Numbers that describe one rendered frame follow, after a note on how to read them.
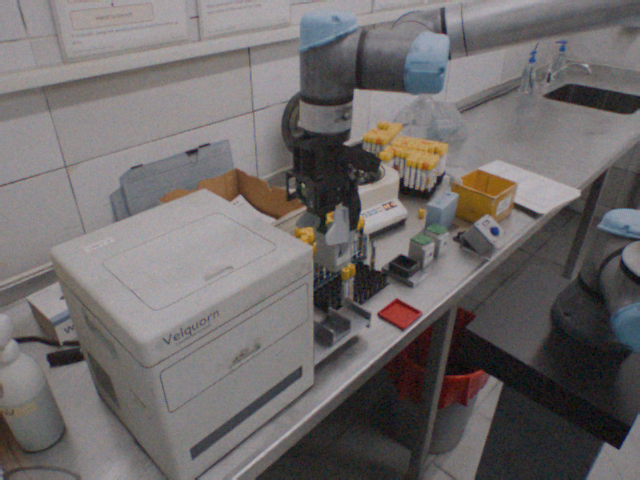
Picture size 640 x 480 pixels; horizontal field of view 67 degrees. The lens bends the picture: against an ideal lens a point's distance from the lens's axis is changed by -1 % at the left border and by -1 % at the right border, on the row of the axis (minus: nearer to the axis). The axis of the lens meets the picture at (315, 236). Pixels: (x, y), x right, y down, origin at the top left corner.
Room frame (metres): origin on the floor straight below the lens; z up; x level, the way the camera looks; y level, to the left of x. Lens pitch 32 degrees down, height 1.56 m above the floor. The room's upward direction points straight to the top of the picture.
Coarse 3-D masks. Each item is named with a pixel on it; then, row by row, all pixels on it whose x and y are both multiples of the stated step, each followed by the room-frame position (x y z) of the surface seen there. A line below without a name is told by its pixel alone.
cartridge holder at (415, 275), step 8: (400, 256) 0.96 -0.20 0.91; (392, 264) 0.92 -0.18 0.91; (400, 264) 0.95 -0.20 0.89; (408, 264) 0.94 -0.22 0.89; (416, 264) 0.92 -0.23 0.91; (384, 272) 0.93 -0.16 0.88; (392, 272) 0.92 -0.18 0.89; (400, 272) 0.91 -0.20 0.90; (408, 272) 0.89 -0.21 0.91; (416, 272) 0.92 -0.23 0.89; (424, 272) 0.92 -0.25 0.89; (400, 280) 0.90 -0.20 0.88; (408, 280) 0.89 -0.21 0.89; (416, 280) 0.89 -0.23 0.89
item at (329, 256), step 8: (320, 240) 0.69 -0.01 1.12; (320, 248) 0.69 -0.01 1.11; (328, 248) 0.67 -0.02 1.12; (336, 248) 0.67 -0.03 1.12; (320, 256) 0.69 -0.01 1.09; (328, 256) 0.67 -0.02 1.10; (336, 256) 0.67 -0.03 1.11; (344, 256) 0.68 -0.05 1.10; (320, 264) 0.69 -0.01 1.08; (328, 264) 0.67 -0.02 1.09; (336, 264) 0.67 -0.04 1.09; (344, 264) 0.68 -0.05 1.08
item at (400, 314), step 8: (392, 304) 0.82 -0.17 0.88; (400, 304) 0.82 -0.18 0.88; (384, 312) 0.79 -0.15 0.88; (392, 312) 0.79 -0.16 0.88; (400, 312) 0.79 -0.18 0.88; (408, 312) 0.79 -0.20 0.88; (416, 312) 0.79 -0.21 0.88; (392, 320) 0.76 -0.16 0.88; (400, 320) 0.77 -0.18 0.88; (408, 320) 0.77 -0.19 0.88; (400, 328) 0.74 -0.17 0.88
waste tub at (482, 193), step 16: (464, 176) 1.26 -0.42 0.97; (480, 176) 1.30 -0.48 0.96; (496, 176) 1.26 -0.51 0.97; (464, 192) 1.19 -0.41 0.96; (480, 192) 1.16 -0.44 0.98; (496, 192) 1.25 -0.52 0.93; (512, 192) 1.20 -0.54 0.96; (464, 208) 1.18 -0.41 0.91; (480, 208) 1.15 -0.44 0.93; (496, 208) 1.14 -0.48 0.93; (512, 208) 1.21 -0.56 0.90
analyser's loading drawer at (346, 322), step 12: (348, 300) 0.76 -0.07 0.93; (336, 312) 0.71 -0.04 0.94; (348, 312) 0.75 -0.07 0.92; (360, 312) 0.74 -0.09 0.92; (324, 324) 0.71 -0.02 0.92; (336, 324) 0.71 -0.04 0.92; (348, 324) 0.69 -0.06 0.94; (360, 324) 0.71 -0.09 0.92; (324, 336) 0.67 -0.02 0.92; (336, 336) 0.68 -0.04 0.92; (348, 336) 0.68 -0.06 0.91; (324, 348) 0.65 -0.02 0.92; (336, 348) 0.65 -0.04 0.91
